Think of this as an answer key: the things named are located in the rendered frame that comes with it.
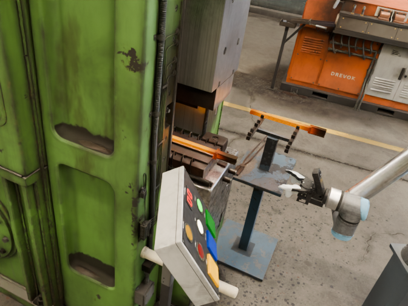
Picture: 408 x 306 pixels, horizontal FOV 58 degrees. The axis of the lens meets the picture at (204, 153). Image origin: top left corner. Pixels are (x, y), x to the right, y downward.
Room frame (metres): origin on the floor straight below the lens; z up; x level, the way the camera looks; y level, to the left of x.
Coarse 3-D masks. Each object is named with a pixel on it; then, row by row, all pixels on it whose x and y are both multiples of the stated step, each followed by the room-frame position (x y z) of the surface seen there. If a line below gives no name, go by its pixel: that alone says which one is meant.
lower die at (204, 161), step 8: (176, 136) 1.51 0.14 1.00; (184, 136) 1.54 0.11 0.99; (176, 144) 1.45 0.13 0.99; (184, 144) 1.45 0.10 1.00; (208, 144) 1.49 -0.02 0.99; (184, 152) 1.40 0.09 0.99; (192, 152) 1.41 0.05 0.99; (200, 152) 1.41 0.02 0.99; (176, 160) 1.35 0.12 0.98; (184, 160) 1.35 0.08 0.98; (192, 160) 1.36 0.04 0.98; (200, 160) 1.36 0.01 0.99; (208, 160) 1.37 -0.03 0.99; (216, 160) 1.46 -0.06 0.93; (192, 168) 1.32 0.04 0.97; (200, 168) 1.31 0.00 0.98; (208, 168) 1.36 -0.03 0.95; (200, 176) 1.31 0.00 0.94
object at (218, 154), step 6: (174, 138) 1.48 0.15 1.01; (180, 138) 1.48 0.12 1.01; (186, 144) 1.45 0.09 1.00; (192, 144) 1.45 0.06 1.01; (198, 144) 1.46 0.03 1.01; (204, 150) 1.42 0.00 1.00; (210, 150) 1.43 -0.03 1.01; (216, 150) 1.42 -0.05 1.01; (216, 156) 1.40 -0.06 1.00; (222, 156) 1.40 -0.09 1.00; (228, 156) 1.39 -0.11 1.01; (234, 156) 1.40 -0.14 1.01; (228, 162) 1.38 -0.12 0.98; (234, 162) 1.39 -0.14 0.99
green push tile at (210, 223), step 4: (208, 212) 0.98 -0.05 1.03; (208, 216) 0.96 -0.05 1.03; (208, 220) 0.94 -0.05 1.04; (212, 220) 0.98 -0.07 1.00; (208, 224) 0.92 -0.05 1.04; (212, 224) 0.96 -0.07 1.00; (208, 228) 0.92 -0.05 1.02; (212, 228) 0.94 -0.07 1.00; (212, 232) 0.92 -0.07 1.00; (212, 236) 0.92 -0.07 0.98
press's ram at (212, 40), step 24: (192, 0) 1.29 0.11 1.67; (216, 0) 1.27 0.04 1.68; (240, 0) 1.41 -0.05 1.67; (192, 24) 1.29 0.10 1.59; (216, 24) 1.26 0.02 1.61; (240, 24) 1.46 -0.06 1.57; (192, 48) 1.29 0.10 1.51; (216, 48) 1.26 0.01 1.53; (240, 48) 1.52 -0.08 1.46; (192, 72) 1.28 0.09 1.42; (216, 72) 1.27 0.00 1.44
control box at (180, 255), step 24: (168, 192) 0.89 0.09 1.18; (192, 192) 0.95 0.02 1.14; (168, 216) 0.78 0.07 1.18; (192, 216) 0.84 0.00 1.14; (168, 240) 0.69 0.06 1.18; (192, 240) 0.74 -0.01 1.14; (168, 264) 0.67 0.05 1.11; (192, 264) 0.68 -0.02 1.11; (216, 264) 0.81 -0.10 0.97; (192, 288) 0.68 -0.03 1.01; (216, 288) 0.71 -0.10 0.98
